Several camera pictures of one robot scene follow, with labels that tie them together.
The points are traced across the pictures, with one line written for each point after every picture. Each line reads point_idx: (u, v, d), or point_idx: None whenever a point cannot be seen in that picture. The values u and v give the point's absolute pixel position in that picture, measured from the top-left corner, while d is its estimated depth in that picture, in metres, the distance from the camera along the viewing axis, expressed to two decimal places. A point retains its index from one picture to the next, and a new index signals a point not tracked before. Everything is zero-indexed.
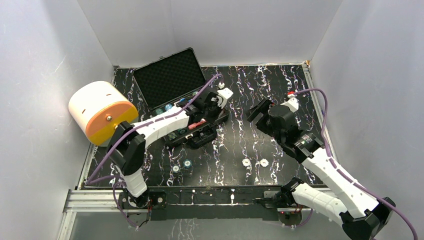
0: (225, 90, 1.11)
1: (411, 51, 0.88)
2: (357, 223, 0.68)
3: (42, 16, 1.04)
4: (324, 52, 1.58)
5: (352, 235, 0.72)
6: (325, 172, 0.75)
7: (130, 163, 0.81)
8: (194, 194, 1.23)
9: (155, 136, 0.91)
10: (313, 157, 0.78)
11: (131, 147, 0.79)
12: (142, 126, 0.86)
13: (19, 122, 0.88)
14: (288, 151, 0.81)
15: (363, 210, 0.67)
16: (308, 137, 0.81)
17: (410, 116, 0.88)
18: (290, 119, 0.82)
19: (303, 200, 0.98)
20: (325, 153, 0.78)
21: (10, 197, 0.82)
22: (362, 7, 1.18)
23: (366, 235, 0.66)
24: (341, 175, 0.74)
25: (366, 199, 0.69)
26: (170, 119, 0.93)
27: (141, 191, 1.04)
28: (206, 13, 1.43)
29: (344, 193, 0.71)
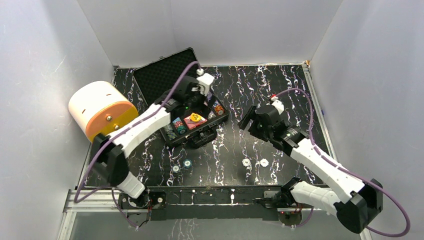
0: (205, 75, 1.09)
1: (411, 51, 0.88)
2: (347, 206, 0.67)
3: (42, 16, 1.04)
4: (324, 52, 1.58)
5: (348, 223, 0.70)
6: (311, 159, 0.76)
7: (114, 174, 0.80)
8: (194, 194, 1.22)
9: (137, 141, 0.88)
10: (298, 147, 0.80)
11: (111, 157, 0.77)
12: (119, 135, 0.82)
13: (19, 123, 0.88)
14: (275, 143, 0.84)
15: (350, 192, 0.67)
16: (295, 131, 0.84)
17: (411, 117, 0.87)
18: (273, 115, 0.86)
19: (302, 197, 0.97)
20: (310, 142, 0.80)
21: (10, 197, 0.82)
22: (363, 7, 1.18)
23: (358, 219, 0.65)
24: (326, 161, 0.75)
25: (351, 182, 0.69)
26: (147, 121, 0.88)
27: (140, 189, 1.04)
28: (205, 13, 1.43)
29: (331, 178, 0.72)
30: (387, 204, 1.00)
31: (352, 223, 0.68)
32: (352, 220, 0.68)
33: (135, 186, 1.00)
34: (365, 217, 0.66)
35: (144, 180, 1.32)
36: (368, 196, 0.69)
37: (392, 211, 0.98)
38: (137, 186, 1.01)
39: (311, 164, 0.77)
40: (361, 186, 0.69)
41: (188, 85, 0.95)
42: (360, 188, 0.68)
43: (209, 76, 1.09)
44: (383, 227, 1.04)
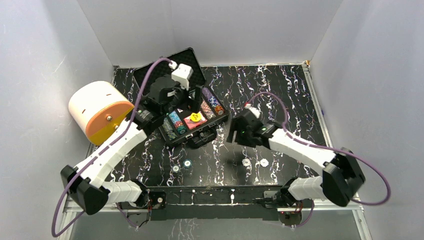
0: (180, 68, 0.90)
1: (411, 51, 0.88)
2: (324, 178, 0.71)
3: (42, 16, 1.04)
4: (324, 52, 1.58)
5: (335, 199, 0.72)
6: (286, 145, 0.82)
7: (89, 206, 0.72)
8: (194, 194, 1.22)
9: (111, 165, 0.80)
10: (273, 137, 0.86)
11: (80, 191, 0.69)
12: (87, 167, 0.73)
13: (19, 123, 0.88)
14: (254, 139, 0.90)
15: (322, 164, 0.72)
16: (270, 125, 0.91)
17: (411, 117, 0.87)
18: (250, 116, 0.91)
19: (295, 192, 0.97)
20: (283, 130, 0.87)
21: (10, 197, 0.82)
22: (363, 7, 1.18)
23: (338, 189, 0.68)
24: (298, 142, 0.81)
25: (323, 154, 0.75)
26: (117, 144, 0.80)
27: (138, 187, 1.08)
28: (205, 13, 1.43)
29: (306, 156, 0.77)
30: (387, 205, 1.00)
31: (337, 197, 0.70)
32: (334, 191, 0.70)
33: (131, 193, 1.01)
34: (344, 185, 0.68)
35: (144, 180, 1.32)
36: (346, 166, 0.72)
37: (392, 211, 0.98)
38: (133, 191, 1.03)
39: (286, 148, 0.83)
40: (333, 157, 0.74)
41: (162, 91, 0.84)
42: (332, 158, 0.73)
43: (186, 69, 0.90)
44: (383, 227, 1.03)
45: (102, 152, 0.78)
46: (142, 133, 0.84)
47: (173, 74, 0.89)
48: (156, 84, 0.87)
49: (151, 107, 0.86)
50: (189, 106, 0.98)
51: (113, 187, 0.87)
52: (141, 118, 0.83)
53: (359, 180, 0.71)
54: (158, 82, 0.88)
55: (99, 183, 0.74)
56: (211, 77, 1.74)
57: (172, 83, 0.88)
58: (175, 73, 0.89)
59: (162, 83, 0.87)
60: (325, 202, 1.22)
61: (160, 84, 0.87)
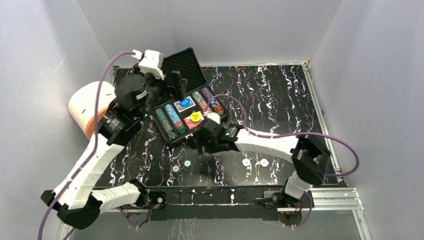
0: (147, 56, 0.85)
1: (411, 50, 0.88)
2: (296, 165, 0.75)
3: (42, 16, 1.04)
4: (324, 52, 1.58)
5: (309, 180, 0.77)
6: (252, 142, 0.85)
7: (78, 224, 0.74)
8: (194, 195, 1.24)
9: (91, 183, 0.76)
10: (237, 139, 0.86)
11: (60, 217, 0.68)
12: (62, 193, 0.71)
13: (19, 122, 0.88)
14: (222, 147, 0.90)
15: (290, 150, 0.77)
16: (231, 128, 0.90)
17: (411, 116, 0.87)
18: (211, 123, 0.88)
19: (289, 190, 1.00)
20: (245, 130, 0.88)
21: (10, 197, 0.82)
22: (363, 7, 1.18)
23: (311, 172, 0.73)
24: (261, 137, 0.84)
25: (287, 141, 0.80)
26: (89, 163, 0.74)
27: (137, 189, 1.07)
28: (205, 13, 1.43)
29: (272, 148, 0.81)
30: (387, 204, 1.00)
31: (311, 178, 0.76)
32: (309, 174, 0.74)
33: (129, 196, 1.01)
34: (314, 165, 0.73)
35: (144, 180, 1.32)
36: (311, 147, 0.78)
37: (392, 212, 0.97)
38: (131, 194, 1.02)
39: (253, 146, 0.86)
40: (296, 141, 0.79)
41: (130, 95, 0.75)
42: (296, 143, 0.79)
43: (154, 56, 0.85)
44: (383, 227, 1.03)
45: (76, 174, 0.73)
46: (114, 146, 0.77)
47: (140, 65, 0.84)
48: (122, 87, 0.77)
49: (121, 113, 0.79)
50: (172, 95, 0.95)
51: (107, 195, 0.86)
52: (111, 129, 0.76)
53: (326, 156, 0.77)
54: (124, 84, 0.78)
55: (80, 205, 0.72)
56: (211, 77, 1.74)
57: (141, 83, 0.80)
58: (143, 64, 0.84)
59: (128, 85, 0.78)
60: (325, 201, 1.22)
61: (125, 87, 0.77)
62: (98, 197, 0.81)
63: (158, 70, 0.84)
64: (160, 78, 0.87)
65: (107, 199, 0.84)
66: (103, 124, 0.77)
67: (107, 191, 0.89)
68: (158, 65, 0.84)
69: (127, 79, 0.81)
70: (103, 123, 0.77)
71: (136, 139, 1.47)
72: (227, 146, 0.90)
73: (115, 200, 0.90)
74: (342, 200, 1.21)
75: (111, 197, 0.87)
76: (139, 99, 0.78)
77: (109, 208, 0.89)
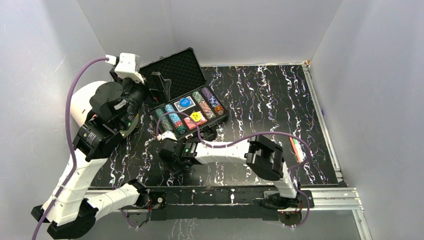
0: (122, 61, 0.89)
1: (411, 50, 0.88)
2: (254, 168, 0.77)
3: (42, 16, 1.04)
4: (324, 52, 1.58)
5: (271, 177, 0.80)
6: (210, 154, 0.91)
7: (72, 235, 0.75)
8: (195, 195, 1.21)
9: (78, 197, 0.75)
10: (197, 153, 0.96)
11: (51, 234, 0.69)
12: (48, 211, 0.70)
13: (19, 123, 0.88)
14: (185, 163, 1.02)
15: (243, 155, 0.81)
16: (189, 144, 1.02)
17: (410, 116, 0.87)
18: (170, 143, 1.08)
19: (283, 192, 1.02)
20: (202, 144, 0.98)
21: (11, 197, 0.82)
22: (363, 6, 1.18)
23: (269, 170, 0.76)
24: (218, 148, 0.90)
25: (242, 146, 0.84)
26: (71, 179, 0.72)
27: (135, 190, 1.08)
28: (205, 13, 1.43)
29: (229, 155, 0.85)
30: (387, 204, 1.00)
31: (271, 175, 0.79)
32: (267, 173, 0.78)
33: (128, 198, 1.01)
34: (268, 164, 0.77)
35: (144, 180, 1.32)
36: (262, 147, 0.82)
37: (392, 212, 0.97)
38: (130, 196, 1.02)
39: (212, 157, 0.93)
40: (248, 145, 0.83)
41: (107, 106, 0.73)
42: (249, 147, 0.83)
43: (129, 60, 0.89)
44: (383, 227, 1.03)
45: (60, 191, 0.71)
46: (94, 161, 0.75)
47: (118, 71, 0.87)
48: (96, 100, 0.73)
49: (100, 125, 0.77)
50: (155, 98, 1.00)
51: (103, 201, 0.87)
52: (89, 143, 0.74)
53: (278, 151, 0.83)
54: (99, 94, 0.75)
55: (70, 219, 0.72)
56: (211, 78, 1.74)
57: (118, 92, 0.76)
58: (121, 69, 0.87)
59: (104, 95, 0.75)
60: (325, 201, 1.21)
61: (101, 97, 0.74)
62: (93, 205, 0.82)
63: (136, 74, 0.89)
64: (139, 81, 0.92)
65: (103, 206, 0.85)
66: (81, 138, 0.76)
67: (103, 197, 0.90)
68: (134, 68, 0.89)
69: (103, 88, 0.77)
70: (81, 137, 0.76)
71: (136, 139, 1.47)
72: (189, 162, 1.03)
73: (112, 204, 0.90)
74: (342, 201, 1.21)
75: (107, 202, 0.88)
76: (116, 108, 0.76)
77: (108, 211, 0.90)
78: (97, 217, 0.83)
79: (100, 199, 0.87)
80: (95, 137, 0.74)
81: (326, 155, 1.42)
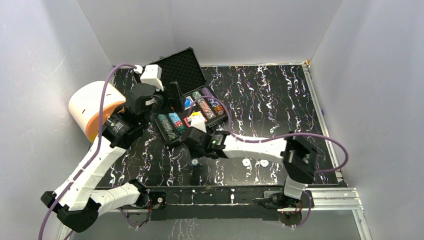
0: (146, 69, 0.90)
1: (411, 51, 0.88)
2: (288, 168, 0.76)
3: (42, 16, 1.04)
4: (324, 53, 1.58)
5: (301, 178, 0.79)
6: (240, 149, 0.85)
7: (77, 226, 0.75)
8: (194, 194, 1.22)
9: (92, 185, 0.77)
10: (225, 147, 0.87)
11: (62, 218, 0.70)
12: (64, 194, 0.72)
13: (19, 122, 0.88)
14: (210, 155, 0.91)
15: (279, 153, 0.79)
16: (218, 136, 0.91)
17: (410, 116, 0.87)
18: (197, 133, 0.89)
19: (287, 190, 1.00)
20: (231, 136, 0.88)
21: (10, 196, 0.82)
22: (363, 7, 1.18)
23: (301, 171, 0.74)
24: (250, 142, 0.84)
25: (276, 144, 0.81)
26: (91, 164, 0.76)
27: (136, 190, 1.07)
28: (205, 13, 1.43)
29: (261, 152, 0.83)
30: (387, 205, 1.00)
31: (301, 176, 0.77)
32: (300, 175, 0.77)
33: (129, 196, 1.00)
34: (303, 164, 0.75)
35: (144, 180, 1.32)
36: (297, 147, 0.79)
37: (392, 212, 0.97)
38: (131, 194, 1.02)
39: (242, 151, 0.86)
40: (285, 143, 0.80)
41: (139, 100, 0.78)
42: (285, 145, 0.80)
43: (153, 68, 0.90)
44: (383, 226, 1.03)
45: (78, 175, 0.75)
46: (117, 149, 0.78)
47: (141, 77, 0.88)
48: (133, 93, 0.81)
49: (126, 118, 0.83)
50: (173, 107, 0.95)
51: (105, 197, 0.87)
52: (115, 132, 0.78)
53: (312, 154, 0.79)
54: (135, 90, 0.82)
55: (80, 206, 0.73)
56: (211, 77, 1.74)
57: (151, 91, 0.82)
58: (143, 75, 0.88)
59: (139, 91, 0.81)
60: (325, 201, 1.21)
61: (136, 92, 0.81)
62: (96, 199, 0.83)
63: (158, 81, 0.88)
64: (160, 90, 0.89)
65: (105, 202, 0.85)
66: (107, 126, 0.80)
67: (105, 193, 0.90)
68: (157, 75, 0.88)
69: (138, 86, 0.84)
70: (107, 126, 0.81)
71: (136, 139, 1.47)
72: (214, 154, 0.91)
73: (114, 201, 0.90)
74: (342, 201, 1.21)
75: (109, 199, 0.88)
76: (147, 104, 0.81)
77: (108, 209, 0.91)
78: (99, 213, 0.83)
79: (102, 196, 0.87)
80: (122, 128, 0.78)
81: (326, 155, 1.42)
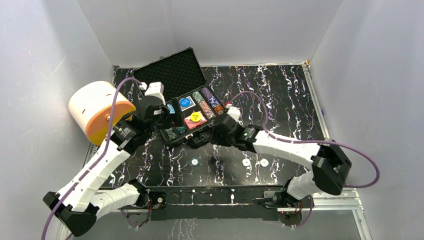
0: (151, 86, 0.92)
1: (411, 51, 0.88)
2: (317, 173, 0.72)
3: (42, 16, 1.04)
4: (324, 53, 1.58)
5: (327, 187, 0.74)
6: (270, 146, 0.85)
7: (77, 228, 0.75)
8: (194, 194, 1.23)
9: (96, 187, 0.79)
10: (256, 141, 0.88)
11: (63, 218, 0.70)
12: (68, 194, 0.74)
13: (19, 122, 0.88)
14: (240, 146, 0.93)
15: (309, 157, 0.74)
16: (250, 129, 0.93)
17: (411, 117, 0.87)
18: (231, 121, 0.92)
19: (292, 190, 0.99)
20: (264, 132, 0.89)
21: (10, 196, 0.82)
22: (363, 7, 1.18)
23: (329, 179, 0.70)
24: (281, 141, 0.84)
25: (308, 147, 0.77)
26: (97, 166, 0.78)
27: (136, 190, 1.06)
28: (205, 13, 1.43)
29: (291, 153, 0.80)
30: (387, 205, 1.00)
31: (329, 185, 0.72)
32: (326, 183, 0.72)
33: (128, 197, 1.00)
34: (333, 174, 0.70)
35: (144, 180, 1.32)
36: (332, 155, 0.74)
37: (392, 212, 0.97)
38: (130, 196, 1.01)
39: (272, 149, 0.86)
40: (317, 148, 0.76)
41: (148, 110, 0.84)
42: (318, 150, 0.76)
43: (156, 85, 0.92)
44: (383, 226, 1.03)
45: (84, 176, 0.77)
46: (123, 153, 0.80)
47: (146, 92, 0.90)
48: (143, 102, 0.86)
49: (134, 125, 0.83)
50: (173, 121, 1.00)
51: (104, 200, 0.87)
52: (123, 135, 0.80)
53: (346, 166, 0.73)
54: (143, 100, 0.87)
55: (82, 208, 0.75)
56: (211, 77, 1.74)
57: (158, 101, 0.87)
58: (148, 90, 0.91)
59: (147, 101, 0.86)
60: (324, 201, 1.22)
61: (145, 102, 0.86)
62: (95, 203, 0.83)
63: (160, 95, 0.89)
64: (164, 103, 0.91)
65: (104, 205, 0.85)
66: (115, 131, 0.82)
67: (104, 196, 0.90)
68: (160, 90, 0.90)
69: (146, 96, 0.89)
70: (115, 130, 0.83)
71: None
72: (244, 146, 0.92)
73: (113, 203, 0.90)
74: (342, 201, 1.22)
75: (108, 202, 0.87)
76: (155, 114, 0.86)
77: (108, 211, 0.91)
78: (97, 216, 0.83)
79: (100, 199, 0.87)
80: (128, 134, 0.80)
81: None
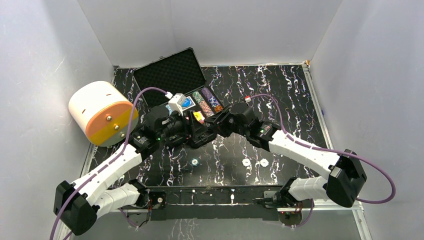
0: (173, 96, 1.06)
1: (411, 51, 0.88)
2: (331, 183, 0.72)
3: (42, 16, 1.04)
4: (324, 52, 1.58)
5: (335, 197, 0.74)
6: (287, 147, 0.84)
7: (80, 224, 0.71)
8: (195, 194, 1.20)
9: (106, 185, 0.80)
10: (273, 140, 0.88)
11: (77, 206, 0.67)
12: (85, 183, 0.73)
13: (19, 122, 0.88)
14: (253, 142, 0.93)
15: (328, 167, 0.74)
16: (266, 126, 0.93)
17: (410, 117, 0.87)
18: (250, 114, 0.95)
19: (296, 191, 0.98)
20: (282, 133, 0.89)
21: (10, 196, 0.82)
22: (363, 6, 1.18)
23: (343, 191, 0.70)
24: (299, 144, 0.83)
25: (327, 156, 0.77)
26: (116, 162, 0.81)
27: (135, 190, 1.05)
28: (205, 13, 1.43)
29: (308, 159, 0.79)
30: (387, 204, 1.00)
31: (340, 196, 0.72)
32: (338, 193, 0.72)
33: (128, 197, 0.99)
34: (348, 187, 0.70)
35: (144, 180, 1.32)
36: (349, 167, 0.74)
37: (392, 212, 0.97)
38: (131, 195, 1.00)
39: (289, 151, 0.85)
40: (337, 159, 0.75)
41: (157, 121, 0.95)
42: (337, 161, 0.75)
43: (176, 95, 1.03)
44: (383, 226, 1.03)
45: (102, 169, 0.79)
46: (139, 156, 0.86)
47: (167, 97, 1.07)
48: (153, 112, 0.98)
49: (147, 133, 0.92)
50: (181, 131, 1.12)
51: (104, 199, 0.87)
52: (139, 143, 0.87)
53: (361, 180, 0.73)
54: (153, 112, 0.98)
55: (92, 200, 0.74)
56: (211, 77, 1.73)
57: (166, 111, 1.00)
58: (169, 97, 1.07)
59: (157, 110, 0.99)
60: (325, 202, 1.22)
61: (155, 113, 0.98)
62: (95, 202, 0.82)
63: (177, 106, 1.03)
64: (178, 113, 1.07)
65: (104, 204, 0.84)
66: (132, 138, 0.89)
67: (105, 195, 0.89)
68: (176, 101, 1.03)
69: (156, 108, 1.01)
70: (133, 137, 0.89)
71: None
72: (257, 143, 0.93)
73: (113, 202, 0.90)
74: None
75: (108, 200, 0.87)
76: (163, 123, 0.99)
77: (108, 211, 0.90)
78: (98, 215, 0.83)
79: (101, 198, 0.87)
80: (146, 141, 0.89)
81: None
